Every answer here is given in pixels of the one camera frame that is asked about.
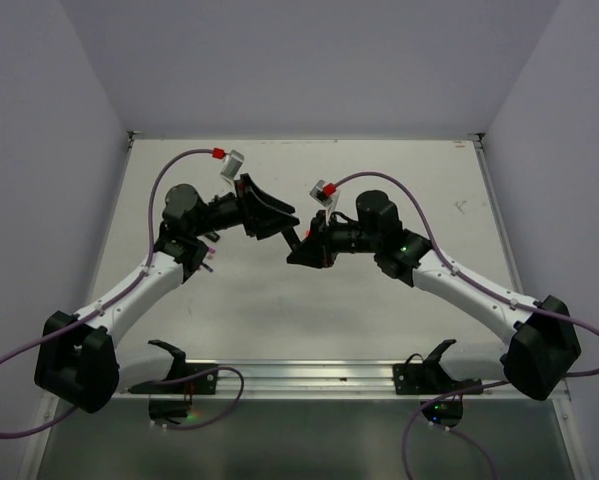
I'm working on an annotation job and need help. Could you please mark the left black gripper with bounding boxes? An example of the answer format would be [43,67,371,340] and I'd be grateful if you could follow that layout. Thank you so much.
[191,173,298,239]

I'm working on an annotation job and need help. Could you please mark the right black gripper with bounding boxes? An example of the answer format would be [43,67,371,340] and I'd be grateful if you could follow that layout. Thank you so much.
[288,208,381,267]

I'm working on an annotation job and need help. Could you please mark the black blue highlighter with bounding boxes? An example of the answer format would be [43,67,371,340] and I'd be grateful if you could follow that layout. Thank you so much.
[282,227,302,251]

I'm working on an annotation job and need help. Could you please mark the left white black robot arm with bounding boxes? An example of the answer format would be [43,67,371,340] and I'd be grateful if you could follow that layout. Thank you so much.
[34,174,299,413]

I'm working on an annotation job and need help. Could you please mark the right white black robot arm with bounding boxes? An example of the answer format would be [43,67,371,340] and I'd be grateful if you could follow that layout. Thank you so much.
[287,190,581,400]

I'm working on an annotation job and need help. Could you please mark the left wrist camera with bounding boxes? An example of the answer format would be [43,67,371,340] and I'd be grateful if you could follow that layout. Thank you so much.
[220,150,245,184]

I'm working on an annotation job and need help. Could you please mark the aluminium mounting rail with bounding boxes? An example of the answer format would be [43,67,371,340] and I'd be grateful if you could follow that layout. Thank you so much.
[42,357,570,400]

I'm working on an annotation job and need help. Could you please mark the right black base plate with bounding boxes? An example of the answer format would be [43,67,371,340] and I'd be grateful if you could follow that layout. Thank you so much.
[392,363,484,395]

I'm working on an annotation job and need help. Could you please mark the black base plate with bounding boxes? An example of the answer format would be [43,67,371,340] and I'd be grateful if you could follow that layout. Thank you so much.
[392,363,484,395]
[129,362,217,395]

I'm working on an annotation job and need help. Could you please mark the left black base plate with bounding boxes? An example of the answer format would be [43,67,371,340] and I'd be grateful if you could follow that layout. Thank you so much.
[129,362,217,395]

